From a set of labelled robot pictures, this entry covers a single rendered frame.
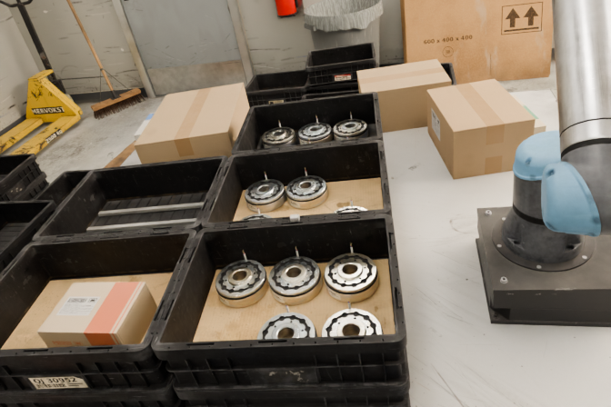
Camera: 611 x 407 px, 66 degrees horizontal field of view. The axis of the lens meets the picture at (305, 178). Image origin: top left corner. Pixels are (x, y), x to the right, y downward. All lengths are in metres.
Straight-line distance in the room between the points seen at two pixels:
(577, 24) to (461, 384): 0.63
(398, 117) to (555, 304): 0.89
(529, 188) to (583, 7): 0.39
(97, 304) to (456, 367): 0.68
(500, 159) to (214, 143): 0.84
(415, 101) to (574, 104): 1.11
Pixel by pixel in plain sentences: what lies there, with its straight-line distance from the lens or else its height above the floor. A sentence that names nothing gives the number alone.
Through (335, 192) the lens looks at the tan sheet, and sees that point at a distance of 1.18.
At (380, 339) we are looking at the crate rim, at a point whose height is 0.93.
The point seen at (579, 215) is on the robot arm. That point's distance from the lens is 0.54.
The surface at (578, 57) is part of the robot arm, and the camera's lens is 0.62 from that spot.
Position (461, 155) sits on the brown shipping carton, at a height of 0.78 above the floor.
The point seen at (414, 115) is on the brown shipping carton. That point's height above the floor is 0.75.
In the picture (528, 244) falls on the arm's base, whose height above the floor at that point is 0.84.
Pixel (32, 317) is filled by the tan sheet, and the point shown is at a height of 0.83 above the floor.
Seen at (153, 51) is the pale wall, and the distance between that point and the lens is 4.51.
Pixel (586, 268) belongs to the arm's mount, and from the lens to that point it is 1.04.
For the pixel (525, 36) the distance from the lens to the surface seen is 3.84.
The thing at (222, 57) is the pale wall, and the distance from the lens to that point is 4.27.
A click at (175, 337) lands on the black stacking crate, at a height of 0.89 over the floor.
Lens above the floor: 1.50
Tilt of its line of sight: 32 degrees down
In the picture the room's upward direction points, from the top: 11 degrees counter-clockwise
